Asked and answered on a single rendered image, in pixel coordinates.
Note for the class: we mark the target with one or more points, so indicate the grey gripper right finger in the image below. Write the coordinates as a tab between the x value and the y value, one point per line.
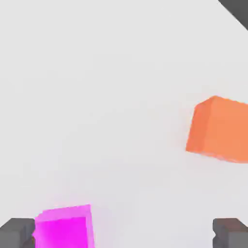
232	234

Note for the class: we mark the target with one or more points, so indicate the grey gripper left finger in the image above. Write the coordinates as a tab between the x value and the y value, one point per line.
15	232

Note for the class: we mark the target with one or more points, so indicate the small magenta cube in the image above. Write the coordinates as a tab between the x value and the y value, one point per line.
62	232

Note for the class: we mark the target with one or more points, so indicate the large orange box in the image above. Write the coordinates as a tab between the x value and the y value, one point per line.
220	129

